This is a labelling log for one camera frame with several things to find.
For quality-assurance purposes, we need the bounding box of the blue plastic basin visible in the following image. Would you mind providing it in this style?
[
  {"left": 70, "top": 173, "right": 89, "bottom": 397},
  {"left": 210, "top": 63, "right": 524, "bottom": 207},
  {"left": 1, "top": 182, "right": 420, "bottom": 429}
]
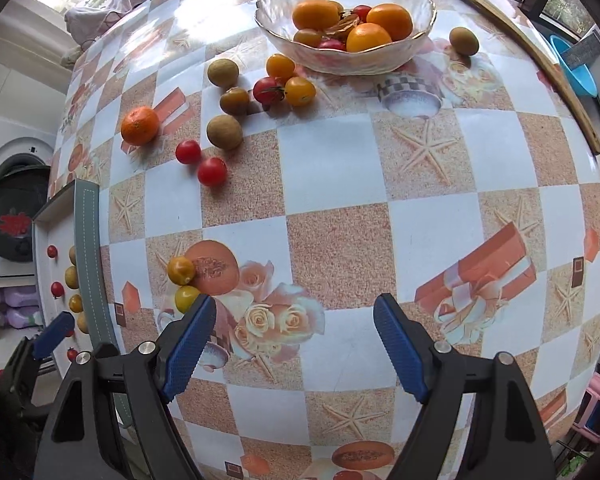
[{"left": 546, "top": 34, "right": 600, "bottom": 99}]

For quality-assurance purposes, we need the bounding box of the clear glass fruit bowl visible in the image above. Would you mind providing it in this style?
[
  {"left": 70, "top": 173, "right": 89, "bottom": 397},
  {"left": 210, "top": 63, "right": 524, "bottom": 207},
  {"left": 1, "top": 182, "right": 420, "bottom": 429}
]
[{"left": 254, "top": 0, "right": 437, "bottom": 76}]

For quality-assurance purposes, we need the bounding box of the long wooden plank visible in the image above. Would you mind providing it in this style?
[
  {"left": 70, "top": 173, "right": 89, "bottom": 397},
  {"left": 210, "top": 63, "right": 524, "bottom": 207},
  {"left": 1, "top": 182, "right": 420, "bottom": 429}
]
[{"left": 460, "top": 0, "right": 600, "bottom": 156}]

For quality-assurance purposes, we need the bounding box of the white washing machine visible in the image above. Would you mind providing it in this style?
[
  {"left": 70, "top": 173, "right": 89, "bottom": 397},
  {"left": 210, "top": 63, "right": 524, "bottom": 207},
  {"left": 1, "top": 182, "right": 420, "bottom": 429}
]
[{"left": 0, "top": 116, "right": 55, "bottom": 278}]

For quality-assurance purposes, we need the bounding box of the yellow cherry tomato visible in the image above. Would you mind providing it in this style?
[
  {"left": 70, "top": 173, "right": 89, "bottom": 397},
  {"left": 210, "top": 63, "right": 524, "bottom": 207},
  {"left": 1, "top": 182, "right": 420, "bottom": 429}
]
[{"left": 68, "top": 294, "right": 83, "bottom": 314}]

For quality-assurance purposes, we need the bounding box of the red tomato with stem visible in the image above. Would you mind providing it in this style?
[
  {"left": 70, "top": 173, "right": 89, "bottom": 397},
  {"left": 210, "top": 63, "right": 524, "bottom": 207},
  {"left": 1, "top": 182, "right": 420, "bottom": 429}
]
[{"left": 67, "top": 348, "right": 79, "bottom": 362}]

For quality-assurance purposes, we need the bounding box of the pink plastic stool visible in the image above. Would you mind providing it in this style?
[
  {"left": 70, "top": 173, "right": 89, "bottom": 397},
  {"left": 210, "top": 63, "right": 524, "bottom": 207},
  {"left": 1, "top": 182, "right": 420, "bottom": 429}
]
[{"left": 572, "top": 373, "right": 600, "bottom": 444}]

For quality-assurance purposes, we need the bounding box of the white shallow tray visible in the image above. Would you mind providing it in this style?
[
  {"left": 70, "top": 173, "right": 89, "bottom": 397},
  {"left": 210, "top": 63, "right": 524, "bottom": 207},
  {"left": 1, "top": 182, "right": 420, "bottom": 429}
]
[{"left": 32, "top": 180, "right": 117, "bottom": 375}]

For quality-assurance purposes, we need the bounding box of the purple detergent bottle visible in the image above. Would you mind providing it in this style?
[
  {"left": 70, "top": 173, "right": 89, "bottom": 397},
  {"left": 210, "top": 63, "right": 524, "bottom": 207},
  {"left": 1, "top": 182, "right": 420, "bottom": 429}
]
[{"left": 0, "top": 286, "right": 40, "bottom": 308}]

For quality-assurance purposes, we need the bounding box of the large orange mandarin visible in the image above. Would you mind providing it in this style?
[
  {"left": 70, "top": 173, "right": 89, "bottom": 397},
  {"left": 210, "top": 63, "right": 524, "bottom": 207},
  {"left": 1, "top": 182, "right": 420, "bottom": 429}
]
[{"left": 120, "top": 106, "right": 161, "bottom": 146}]

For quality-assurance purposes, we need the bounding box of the red cherry tomato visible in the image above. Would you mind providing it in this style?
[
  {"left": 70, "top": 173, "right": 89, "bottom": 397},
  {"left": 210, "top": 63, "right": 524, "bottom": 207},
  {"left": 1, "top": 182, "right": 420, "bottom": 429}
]
[{"left": 50, "top": 282, "right": 65, "bottom": 298}]

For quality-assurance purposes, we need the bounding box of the brown longan by bowl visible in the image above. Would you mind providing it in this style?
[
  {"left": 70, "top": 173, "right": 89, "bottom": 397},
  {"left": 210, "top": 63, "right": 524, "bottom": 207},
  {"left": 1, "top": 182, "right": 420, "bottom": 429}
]
[{"left": 449, "top": 27, "right": 480, "bottom": 56}]

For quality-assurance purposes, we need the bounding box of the red tomato in tray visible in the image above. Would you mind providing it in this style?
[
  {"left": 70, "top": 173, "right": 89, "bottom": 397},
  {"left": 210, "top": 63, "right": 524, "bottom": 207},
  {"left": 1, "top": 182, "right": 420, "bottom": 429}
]
[{"left": 46, "top": 245, "right": 58, "bottom": 259}]

